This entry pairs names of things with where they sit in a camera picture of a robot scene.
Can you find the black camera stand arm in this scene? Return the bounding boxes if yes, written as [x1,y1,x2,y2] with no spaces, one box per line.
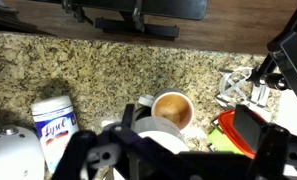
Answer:
[247,0,297,93]

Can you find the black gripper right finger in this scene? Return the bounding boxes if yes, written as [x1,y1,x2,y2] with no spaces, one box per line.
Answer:
[233,104,291,180]

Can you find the red plastic container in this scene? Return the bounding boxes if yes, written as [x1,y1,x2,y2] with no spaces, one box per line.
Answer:
[217,109,267,159]

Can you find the black floor stand base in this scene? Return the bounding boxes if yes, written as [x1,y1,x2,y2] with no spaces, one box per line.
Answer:
[61,0,209,39]

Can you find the dark grey flat object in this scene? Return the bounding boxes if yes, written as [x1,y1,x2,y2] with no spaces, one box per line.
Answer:
[0,0,39,34]

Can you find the white Lysol wipes canister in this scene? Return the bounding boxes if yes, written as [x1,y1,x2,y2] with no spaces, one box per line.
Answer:
[30,95,81,174]

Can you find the white two-slot toaster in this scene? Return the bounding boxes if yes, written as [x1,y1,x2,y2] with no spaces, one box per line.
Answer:
[0,124,46,180]

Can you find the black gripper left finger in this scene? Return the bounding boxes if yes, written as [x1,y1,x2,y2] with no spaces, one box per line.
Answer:
[51,103,149,180]

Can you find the green plastic item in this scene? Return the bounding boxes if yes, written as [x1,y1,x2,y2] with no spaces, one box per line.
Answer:
[207,128,244,155]

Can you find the black white Nespresso coffee machine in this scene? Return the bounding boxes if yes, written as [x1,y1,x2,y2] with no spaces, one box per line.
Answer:
[132,105,192,156]

